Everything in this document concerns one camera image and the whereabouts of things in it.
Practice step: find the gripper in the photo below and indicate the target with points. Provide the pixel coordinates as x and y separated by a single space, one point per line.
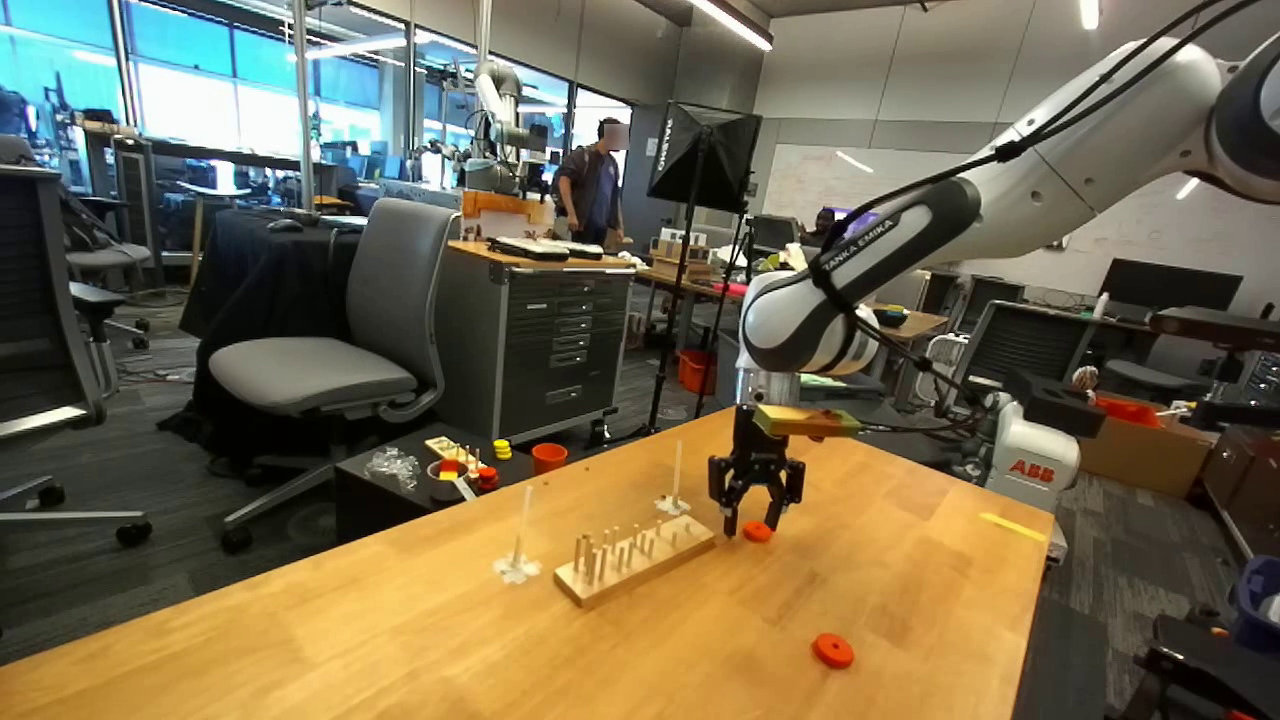
760 452

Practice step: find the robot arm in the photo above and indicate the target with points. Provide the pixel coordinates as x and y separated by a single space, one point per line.
1090 150

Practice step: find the grey background robot arm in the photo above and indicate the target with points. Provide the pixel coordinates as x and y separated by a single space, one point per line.
495 120

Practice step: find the wooden platform with pegs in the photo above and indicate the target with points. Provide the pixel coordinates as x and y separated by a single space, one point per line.
640 562

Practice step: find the clear plastic peg stand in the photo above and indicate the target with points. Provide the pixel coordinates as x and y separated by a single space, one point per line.
518 565
674 500

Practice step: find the orange bucket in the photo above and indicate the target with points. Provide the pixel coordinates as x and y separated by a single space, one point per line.
696 372

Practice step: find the orange cup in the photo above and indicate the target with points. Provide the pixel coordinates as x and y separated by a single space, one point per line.
548 458

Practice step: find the yellow tape strip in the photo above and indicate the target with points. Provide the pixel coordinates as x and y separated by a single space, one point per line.
1012 526

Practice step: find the stack of yellow rings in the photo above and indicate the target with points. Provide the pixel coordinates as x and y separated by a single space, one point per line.
502 449

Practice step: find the grey tool cabinet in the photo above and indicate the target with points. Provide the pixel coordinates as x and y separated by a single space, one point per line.
540 340

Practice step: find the stack of red rings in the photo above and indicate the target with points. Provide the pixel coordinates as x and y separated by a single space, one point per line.
487 478

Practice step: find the white industrial robot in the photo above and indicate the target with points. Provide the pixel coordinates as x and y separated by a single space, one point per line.
1030 465

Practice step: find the black mesh office chair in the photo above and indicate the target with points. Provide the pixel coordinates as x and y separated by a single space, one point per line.
1020 345

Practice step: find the whiteboard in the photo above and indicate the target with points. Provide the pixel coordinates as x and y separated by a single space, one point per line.
800 185

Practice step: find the wooden peg toy board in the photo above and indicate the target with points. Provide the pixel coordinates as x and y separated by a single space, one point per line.
450 450

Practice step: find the keyboard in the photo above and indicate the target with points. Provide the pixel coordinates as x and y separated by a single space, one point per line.
540 248

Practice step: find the softbox light on stand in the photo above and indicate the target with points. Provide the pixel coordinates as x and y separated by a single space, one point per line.
705 155

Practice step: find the person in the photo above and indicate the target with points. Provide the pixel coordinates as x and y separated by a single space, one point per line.
592 190

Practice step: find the clear plastic bag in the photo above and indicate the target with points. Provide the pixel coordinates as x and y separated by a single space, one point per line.
392 467

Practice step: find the cardboard box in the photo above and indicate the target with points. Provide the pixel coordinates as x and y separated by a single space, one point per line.
1145 455

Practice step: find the small black side table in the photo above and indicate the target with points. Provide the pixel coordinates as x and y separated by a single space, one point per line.
370 500

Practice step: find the grey office chair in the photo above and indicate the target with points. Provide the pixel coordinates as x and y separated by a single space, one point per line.
320 370

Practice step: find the monitor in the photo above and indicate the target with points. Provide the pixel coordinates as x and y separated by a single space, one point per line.
1170 285

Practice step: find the table with black cloth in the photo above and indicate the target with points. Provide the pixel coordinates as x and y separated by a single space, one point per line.
250 280

